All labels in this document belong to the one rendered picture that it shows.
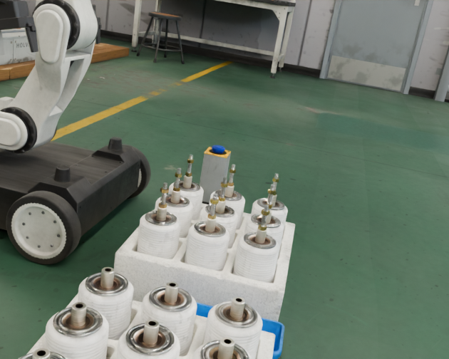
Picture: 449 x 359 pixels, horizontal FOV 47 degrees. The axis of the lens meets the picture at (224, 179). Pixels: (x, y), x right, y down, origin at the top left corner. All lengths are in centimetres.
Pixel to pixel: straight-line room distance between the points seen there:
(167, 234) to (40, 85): 65
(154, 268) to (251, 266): 22
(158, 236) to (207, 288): 16
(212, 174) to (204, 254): 43
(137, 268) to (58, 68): 63
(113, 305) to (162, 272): 28
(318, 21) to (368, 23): 54
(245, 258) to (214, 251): 7
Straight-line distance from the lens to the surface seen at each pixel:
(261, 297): 118
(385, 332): 149
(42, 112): 165
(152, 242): 121
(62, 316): 89
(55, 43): 154
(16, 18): 141
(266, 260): 118
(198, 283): 119
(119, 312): 96
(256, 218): 131
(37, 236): 150
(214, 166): 155
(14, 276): 147
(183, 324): 93
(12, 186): 158
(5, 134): 168
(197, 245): 119
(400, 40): 622
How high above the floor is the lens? 77
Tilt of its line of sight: 20 degrees down
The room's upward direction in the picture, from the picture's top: 9 degrees clockwise
